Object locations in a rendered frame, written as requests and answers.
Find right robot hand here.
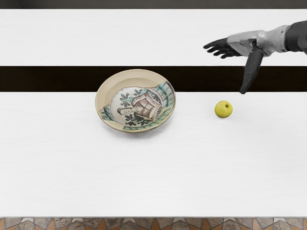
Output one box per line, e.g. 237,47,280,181
203,24,290,95

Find beige painted ceramic plate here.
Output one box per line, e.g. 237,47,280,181
94,69,177,134

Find yellow-green apple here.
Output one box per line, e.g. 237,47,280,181
214,100,234,118

